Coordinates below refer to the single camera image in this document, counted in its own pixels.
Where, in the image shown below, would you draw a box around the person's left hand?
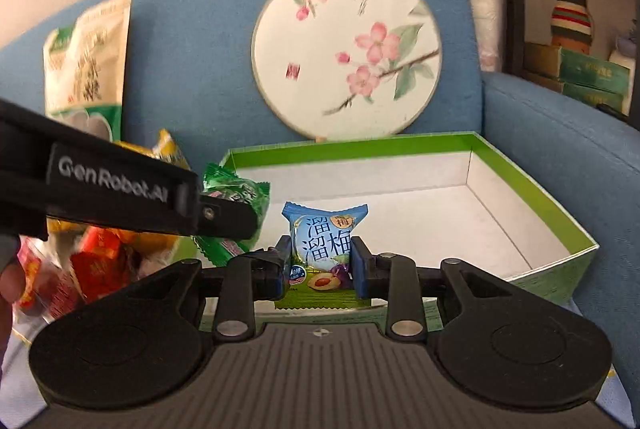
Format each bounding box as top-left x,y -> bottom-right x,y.
0,234 -> 25,362

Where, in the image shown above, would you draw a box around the beige grain snack bag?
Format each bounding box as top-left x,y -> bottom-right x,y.
43,0 -> 132,142

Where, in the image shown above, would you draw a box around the striped vase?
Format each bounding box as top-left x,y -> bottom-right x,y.
551,0 -> 593,56

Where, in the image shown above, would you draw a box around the blue plum candy packet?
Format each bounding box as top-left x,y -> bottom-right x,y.
276,202 -> 371,310

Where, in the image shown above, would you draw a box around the red snack packets pile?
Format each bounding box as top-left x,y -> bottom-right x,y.
14,220 -> 179,322

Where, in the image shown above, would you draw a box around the blue sofa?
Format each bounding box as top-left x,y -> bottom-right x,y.
1,0 -> 615,428

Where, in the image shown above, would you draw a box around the green snack packet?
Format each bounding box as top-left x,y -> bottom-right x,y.
194,164 -> 270,267

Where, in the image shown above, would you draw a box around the green cardboard box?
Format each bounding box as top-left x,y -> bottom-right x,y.
222,134 -> 599,303

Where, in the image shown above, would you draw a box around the yellow snack bag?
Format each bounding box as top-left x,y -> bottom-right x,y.
116,129 -> 191,170

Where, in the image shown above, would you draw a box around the green boxes on shelf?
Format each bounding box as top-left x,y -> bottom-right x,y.
523,41 -> 633,113

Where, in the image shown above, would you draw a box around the round floral fan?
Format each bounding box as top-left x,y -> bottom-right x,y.
250,0 -> 442,141

